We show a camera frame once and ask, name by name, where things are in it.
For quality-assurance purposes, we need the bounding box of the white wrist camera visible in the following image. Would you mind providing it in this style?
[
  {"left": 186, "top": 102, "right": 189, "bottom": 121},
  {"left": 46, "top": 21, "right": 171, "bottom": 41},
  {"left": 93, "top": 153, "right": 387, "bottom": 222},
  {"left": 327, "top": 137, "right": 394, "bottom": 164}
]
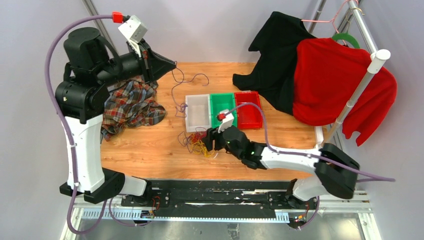
[
  {"left": 217, "top": 109, "right": 234, "bottom": 133},
  {"left": 118, "top": 15, "right": 148, "bottom": 44}
]

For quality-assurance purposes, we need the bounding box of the pink wire hanger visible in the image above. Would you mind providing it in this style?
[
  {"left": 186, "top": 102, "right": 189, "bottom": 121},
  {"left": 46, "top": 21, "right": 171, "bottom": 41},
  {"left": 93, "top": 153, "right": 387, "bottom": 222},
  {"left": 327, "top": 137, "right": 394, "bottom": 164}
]
[{"left": 301, "top": 0, "right": 350, "bottom": 34}]

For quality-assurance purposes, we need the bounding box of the plaid flannel shirt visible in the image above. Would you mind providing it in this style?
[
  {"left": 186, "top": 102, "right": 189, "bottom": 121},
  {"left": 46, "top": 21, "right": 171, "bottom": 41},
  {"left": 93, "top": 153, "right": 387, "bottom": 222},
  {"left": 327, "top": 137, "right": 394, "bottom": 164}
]
[{"left": 101, "top": 77, "right": 167, "bottom": 141}]

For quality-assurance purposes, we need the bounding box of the wire pile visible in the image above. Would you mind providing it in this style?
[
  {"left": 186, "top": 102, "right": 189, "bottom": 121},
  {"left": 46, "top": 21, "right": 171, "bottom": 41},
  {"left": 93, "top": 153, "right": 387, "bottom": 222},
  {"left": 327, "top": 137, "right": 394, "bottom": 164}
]
[{"left": 177, "top": 127, "right": 220, "bottom": 159}]

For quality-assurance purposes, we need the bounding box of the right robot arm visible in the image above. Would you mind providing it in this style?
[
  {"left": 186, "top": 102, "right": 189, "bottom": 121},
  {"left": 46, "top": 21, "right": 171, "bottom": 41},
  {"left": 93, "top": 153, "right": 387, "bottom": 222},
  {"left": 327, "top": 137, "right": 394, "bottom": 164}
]
[{"left": 202, "top": 126, "right": 360, "bottom": 209}]

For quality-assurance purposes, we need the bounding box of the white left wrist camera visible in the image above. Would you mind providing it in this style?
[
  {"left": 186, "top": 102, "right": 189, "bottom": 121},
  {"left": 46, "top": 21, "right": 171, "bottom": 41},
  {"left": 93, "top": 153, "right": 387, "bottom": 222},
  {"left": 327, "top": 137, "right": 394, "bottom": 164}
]
[{"left": 118, "top": 15, "right": 148, "bottom": 44}]

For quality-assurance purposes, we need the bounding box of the white clothes rack pole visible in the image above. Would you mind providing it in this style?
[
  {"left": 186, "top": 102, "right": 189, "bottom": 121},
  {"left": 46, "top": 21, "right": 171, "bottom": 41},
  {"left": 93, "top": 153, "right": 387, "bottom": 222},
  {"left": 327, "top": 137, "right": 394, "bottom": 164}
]
[{"left": 316, "top": 49, "right": 391, "bottom": 148}]

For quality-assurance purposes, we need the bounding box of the black shirt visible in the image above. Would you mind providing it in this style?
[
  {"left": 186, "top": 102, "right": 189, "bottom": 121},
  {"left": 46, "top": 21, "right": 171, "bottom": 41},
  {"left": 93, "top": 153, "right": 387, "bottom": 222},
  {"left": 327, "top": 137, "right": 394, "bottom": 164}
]
[{"left": 232, "top": 11, "right": 314, "bottom": 115}]

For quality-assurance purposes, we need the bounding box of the red sweater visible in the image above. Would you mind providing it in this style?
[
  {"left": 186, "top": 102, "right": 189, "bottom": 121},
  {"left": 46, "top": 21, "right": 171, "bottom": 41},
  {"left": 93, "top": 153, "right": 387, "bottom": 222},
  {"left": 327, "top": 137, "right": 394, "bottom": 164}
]
[{"left": 292, "top": 38, "right": 397, "bottom": 146}]

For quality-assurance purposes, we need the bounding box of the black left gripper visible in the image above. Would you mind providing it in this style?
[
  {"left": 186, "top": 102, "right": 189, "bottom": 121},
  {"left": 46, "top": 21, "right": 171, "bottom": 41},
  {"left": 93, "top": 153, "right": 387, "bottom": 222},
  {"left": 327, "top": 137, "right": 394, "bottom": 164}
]
[{"left": 95, "top": 37, "right": 177, "bottom": 87}]

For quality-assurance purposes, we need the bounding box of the purple wire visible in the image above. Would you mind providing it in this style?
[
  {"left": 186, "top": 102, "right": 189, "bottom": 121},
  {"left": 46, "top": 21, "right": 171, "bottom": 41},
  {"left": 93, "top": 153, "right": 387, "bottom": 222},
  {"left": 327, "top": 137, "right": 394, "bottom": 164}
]
[{"left": 170, "top": 61, "right": 210, "bottom": 119}]

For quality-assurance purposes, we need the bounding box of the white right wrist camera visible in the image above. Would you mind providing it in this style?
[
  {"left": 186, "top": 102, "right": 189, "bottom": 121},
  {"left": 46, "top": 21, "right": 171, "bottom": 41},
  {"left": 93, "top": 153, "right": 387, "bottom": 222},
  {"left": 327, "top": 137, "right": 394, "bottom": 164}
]
[{"left": 217, "top": 109, "right": 234, "bottom": 133}]

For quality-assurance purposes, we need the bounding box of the white plastic bin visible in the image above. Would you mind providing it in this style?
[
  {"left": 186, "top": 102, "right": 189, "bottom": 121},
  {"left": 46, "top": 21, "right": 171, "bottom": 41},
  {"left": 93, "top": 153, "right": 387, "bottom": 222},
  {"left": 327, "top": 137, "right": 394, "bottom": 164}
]
[{"left": 184, "top": 94, "right": 212, "bottom": 133}]

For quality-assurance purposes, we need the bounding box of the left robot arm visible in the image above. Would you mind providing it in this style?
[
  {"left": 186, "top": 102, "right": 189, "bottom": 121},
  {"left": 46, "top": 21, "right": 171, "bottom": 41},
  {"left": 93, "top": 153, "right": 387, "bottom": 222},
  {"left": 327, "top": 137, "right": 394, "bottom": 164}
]
[{"left": 55, "top": 27, "right": 176, "bottom": 207}]

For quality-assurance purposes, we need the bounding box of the green clothes hanger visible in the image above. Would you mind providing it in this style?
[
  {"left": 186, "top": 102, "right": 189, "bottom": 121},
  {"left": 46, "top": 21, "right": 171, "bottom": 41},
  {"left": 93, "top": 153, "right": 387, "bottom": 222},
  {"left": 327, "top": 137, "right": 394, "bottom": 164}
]
[{"left": 331, "top": 32, "right": 361, "bottom": 49}]

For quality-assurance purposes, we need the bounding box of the green plastic bin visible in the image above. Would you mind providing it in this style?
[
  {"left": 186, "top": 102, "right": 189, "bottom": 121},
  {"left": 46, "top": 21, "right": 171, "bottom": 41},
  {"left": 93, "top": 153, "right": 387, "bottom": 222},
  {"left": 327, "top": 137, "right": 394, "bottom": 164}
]
[{"left": 209, "top": 92, "right": 236, "bottom": 128}]

